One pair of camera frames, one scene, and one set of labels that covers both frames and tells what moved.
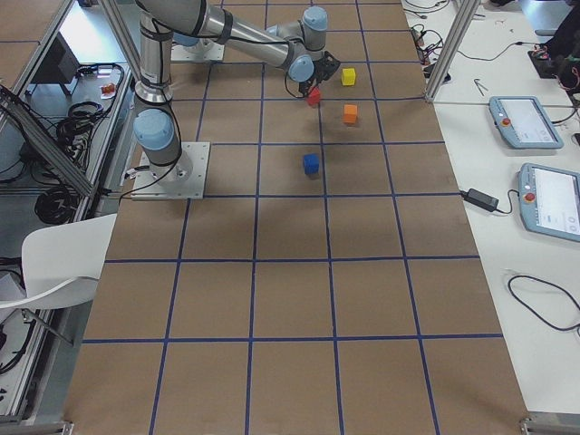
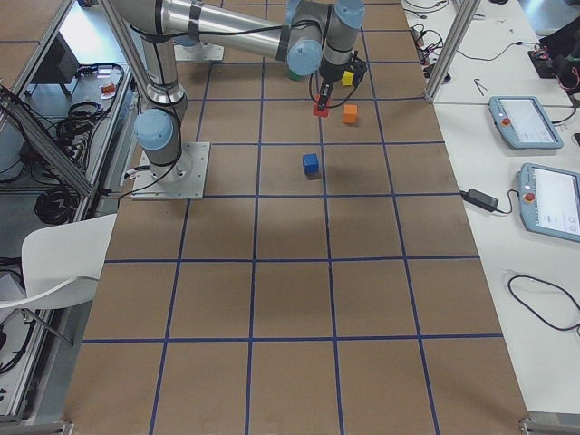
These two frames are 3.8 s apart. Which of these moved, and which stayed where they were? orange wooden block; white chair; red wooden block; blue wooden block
Moved: red wooden block
Stayed: white chair; blue wooden block; orange wooden block
